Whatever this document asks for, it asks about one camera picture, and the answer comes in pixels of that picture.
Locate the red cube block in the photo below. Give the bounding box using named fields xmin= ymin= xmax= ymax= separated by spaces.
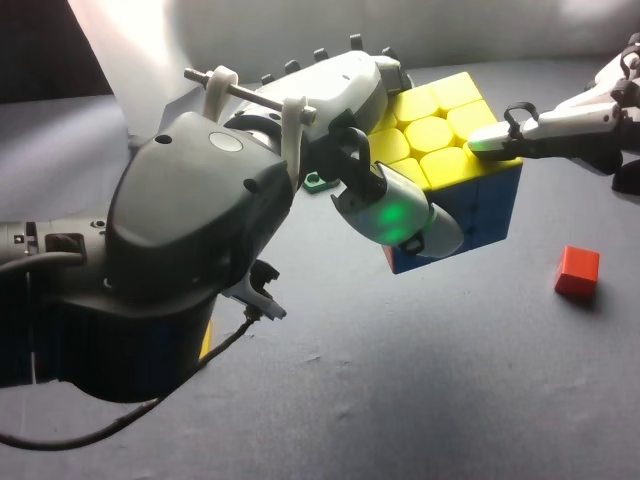
xmin=553 ymin=245 xmax=601 ymax=300

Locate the grey table cloth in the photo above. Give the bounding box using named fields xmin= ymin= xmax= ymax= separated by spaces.
xmin=0 ymin=57 xmax=640 ymax=480

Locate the multicolour puzzle cube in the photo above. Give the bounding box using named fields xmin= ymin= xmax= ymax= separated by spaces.
xmin=367 ymin=71 xmax=524 ymax=275

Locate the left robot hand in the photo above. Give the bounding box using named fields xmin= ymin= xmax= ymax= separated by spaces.
xmin=222 ymin=33 xmax=464 ymax=260

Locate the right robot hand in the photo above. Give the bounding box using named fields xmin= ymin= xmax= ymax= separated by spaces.
xmin=463 ymin=33 xmax=640 ymax=197

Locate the yellow two-hole flat block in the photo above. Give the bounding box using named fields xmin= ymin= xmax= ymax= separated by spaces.
xmin=199 ymin=319 xmax=215 ymax=360

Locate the green pentagon block with holes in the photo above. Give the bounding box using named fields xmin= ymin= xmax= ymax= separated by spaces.
xmin=301 ymin=171 xmax=340 ymax=195

